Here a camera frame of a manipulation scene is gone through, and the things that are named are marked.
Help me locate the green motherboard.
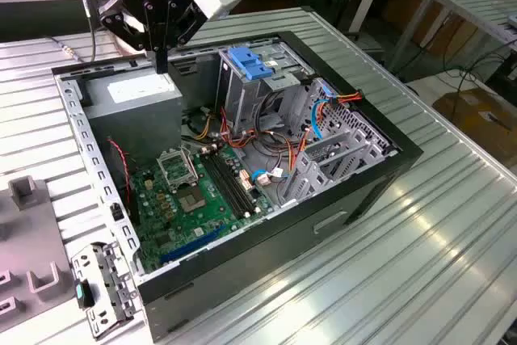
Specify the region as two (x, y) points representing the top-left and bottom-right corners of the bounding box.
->
(128, 145), (280, 276)

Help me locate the grey metal disk bay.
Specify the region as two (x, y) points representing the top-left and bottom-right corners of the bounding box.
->
(278, 77), (399, 208)

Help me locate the blue expansion slot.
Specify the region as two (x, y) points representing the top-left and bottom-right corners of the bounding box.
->
(159, 223), (227, 265)

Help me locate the black clip with teal tab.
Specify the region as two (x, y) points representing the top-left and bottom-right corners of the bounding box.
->
(74, 279), (97, 309)

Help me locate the metal slat side table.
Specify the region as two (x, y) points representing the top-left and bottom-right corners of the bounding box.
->
(389, 0), (517, 75)

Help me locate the short blue board wire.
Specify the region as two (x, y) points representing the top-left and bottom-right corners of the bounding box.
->
(249, 168), (292, 187)

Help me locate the metal socket cover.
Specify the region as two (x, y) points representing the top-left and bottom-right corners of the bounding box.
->
(156, 149), (200, 192)

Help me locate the grey power supply box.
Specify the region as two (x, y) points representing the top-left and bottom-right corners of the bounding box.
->
(76, 72), (185, 164)

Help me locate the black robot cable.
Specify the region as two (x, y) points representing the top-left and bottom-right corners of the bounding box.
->
(71, 0), (120, 64)

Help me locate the black open PC case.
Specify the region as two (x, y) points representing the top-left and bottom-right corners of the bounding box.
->
(51, 29), (424, 344)

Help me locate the cable with metal plug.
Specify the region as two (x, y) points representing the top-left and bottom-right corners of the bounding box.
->
(50, 36), (84, 61)

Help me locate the CPU socket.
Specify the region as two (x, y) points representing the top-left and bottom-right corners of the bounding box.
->
(178, 185), (208, 214)

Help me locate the brown cardboard box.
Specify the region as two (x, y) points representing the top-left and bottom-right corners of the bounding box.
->
(431, 88), (517, 168)

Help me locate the grey drive cage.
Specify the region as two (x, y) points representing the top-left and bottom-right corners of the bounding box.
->
(216, 44), (316, 136)

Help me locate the main wire bundle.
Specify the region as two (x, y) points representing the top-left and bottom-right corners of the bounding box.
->
(181, 106), (312, 172)

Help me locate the red yellow power wire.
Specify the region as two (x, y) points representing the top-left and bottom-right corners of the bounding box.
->
(317, 91), (365, 120)

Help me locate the silver slot bracket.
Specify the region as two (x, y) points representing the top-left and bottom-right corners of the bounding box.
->
(70, 239), (141, 341)

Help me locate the grey parts rack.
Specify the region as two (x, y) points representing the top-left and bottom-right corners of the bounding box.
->
(0, 175), (80, 336)

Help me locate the blue data wire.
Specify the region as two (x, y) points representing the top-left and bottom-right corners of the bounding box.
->
(312, 85), (337, 141)

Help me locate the black RAM slot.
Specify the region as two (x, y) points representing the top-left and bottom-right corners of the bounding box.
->
(216, 148), (259, 215)
(206, 150), (248, 219)
(200, 152), (243, 220)
(212, 149), (254, 217)

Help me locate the blue plastic drive latch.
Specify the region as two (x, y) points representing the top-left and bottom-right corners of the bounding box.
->
(228, 46), (276, 82)

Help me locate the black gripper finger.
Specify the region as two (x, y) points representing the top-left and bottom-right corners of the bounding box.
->
(159, 0), (208, 76)
(98, 0), (162, 76)

